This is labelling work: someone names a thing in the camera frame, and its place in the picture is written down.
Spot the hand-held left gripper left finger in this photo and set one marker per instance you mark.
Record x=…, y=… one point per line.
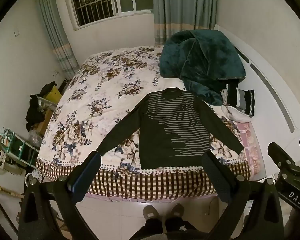
x=89, y=170

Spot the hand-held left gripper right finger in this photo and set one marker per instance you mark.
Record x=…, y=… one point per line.
x=215, y=173

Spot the dark green striped sweater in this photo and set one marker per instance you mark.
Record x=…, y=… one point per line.
x=165, y=142

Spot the black clothes pile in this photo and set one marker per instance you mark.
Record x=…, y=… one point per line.
x=35, y=112

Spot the pink floral bedsheet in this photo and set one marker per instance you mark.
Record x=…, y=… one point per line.
x=251, y=140

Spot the grey slipper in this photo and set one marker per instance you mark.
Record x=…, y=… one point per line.
x=150, y=212
x=178, y=210

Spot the clear plastic bag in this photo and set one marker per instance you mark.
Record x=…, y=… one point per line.
x=35, y=138

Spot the black white striped cloth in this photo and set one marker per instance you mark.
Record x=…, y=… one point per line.
x=245, y=100

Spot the cardboard box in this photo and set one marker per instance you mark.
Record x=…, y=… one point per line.
x=45, y=121

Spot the white bed headboard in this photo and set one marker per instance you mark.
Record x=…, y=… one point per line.
x=272, y=85

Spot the person's dark trousers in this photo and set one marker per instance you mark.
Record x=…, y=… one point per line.
x=165, y=227

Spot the green storage rack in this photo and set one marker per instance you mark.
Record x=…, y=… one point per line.
x=17, y=146

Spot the yellow box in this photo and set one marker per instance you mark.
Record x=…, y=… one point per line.
x=52, y=95

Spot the floral plush blanket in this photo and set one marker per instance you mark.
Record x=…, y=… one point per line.
x=102, y=87

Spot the wooden broom stick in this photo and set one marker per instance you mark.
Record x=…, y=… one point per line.
x=5, y=190

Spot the teal fleece blanket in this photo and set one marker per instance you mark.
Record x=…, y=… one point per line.
x=205, y=60

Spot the grey green curtain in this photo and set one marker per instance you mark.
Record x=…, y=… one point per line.
x=55, y=30
x=182, y=7

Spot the barred window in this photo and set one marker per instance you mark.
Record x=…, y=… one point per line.
x=107, y=0

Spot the white wall switch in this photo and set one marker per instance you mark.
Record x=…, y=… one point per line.
x=16, y=33

